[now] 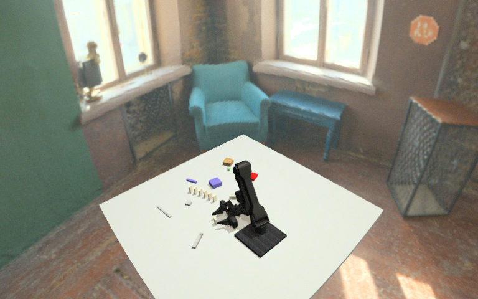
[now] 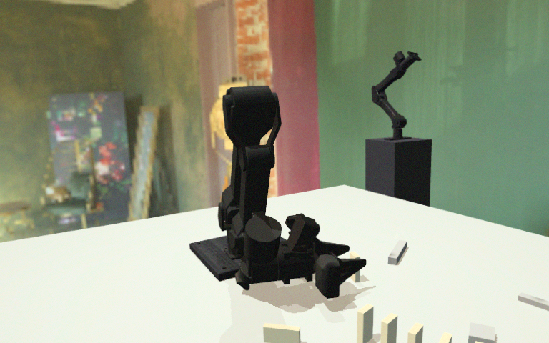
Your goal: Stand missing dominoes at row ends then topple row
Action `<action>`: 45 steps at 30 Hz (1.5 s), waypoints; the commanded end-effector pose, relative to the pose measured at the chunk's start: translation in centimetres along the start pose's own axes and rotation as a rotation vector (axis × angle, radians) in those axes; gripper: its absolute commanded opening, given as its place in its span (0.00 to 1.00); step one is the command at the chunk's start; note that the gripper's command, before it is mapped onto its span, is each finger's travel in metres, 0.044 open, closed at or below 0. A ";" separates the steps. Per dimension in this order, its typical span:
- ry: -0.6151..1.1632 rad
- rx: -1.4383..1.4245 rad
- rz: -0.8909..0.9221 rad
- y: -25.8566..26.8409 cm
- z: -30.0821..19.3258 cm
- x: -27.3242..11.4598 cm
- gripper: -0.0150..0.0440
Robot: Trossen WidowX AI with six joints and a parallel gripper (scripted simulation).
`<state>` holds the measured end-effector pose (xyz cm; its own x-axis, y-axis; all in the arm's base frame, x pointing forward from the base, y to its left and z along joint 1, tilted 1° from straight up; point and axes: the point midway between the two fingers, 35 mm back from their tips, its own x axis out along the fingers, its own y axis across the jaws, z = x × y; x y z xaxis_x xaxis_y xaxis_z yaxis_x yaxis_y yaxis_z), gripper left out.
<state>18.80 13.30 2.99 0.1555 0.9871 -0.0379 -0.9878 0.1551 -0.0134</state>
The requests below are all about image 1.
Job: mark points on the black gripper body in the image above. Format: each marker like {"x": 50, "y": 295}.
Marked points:
{"x": 234, "y": 222}

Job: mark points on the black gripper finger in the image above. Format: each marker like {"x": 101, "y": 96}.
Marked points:
{"x": 219, "y": 210}
{"x": 226, "y": 221}

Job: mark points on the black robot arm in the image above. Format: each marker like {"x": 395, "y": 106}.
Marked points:
{"x": 247, "y": 199}

